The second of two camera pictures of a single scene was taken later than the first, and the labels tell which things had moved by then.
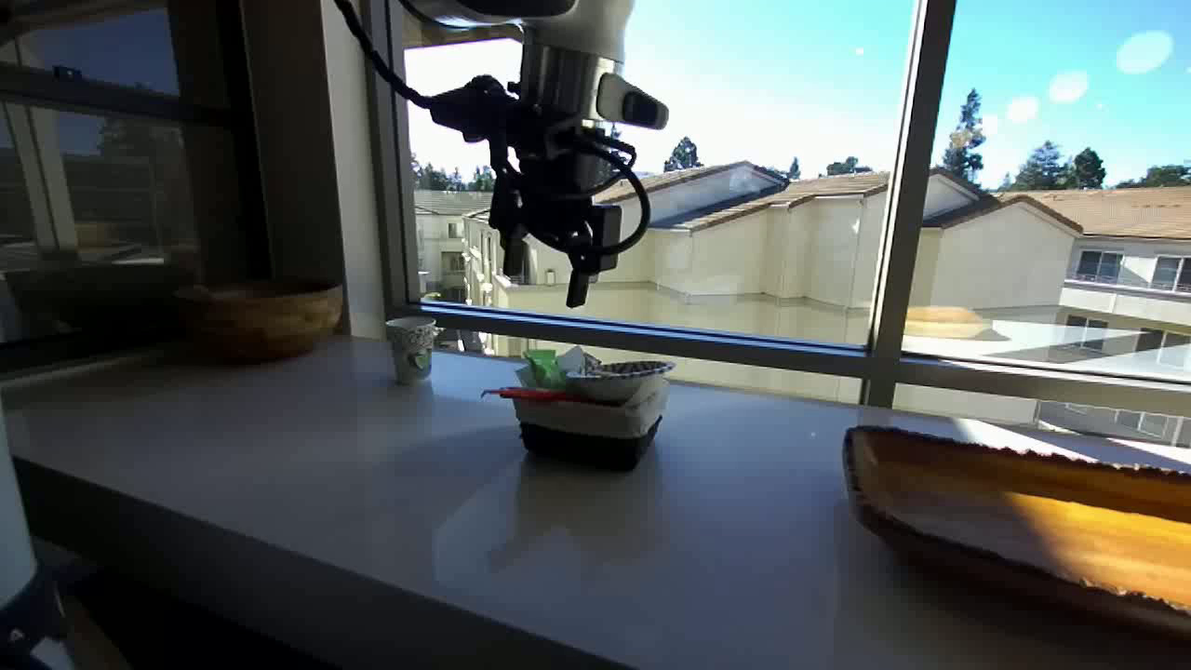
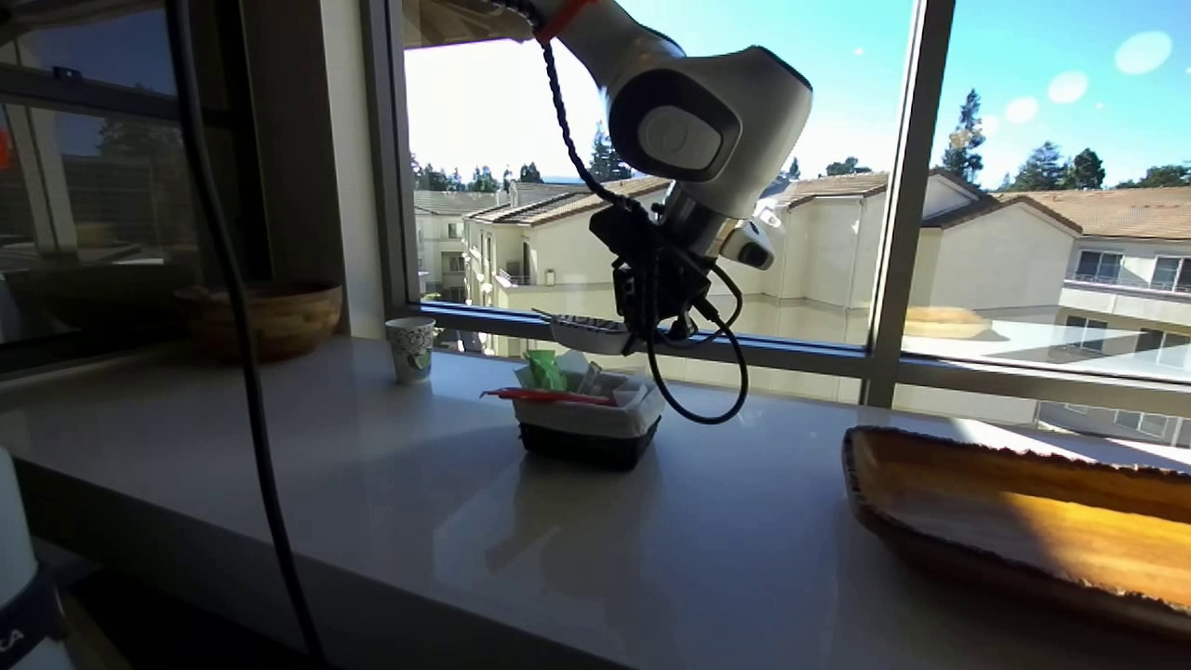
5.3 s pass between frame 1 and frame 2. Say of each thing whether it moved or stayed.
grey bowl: moved
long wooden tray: stayed
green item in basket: stayed
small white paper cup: stayed
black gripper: moved
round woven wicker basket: stayed
